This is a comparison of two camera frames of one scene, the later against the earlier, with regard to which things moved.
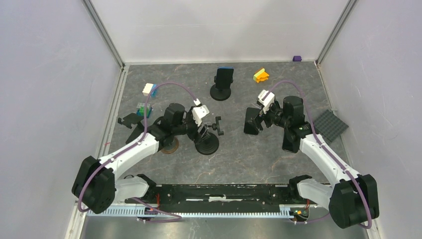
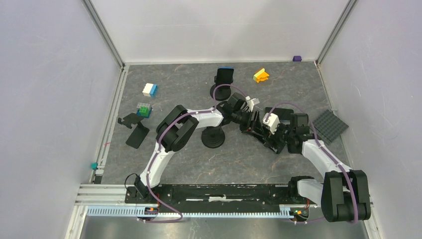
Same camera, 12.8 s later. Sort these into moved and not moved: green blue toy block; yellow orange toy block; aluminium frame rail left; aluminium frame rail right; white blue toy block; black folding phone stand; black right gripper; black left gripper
Moved: black left gripper; black right gripper
Not moved: black folding phone stand; aluminium frame rail right; yellow orange toy block; white blue toy block; green blue toy block; aluminium frame rail left
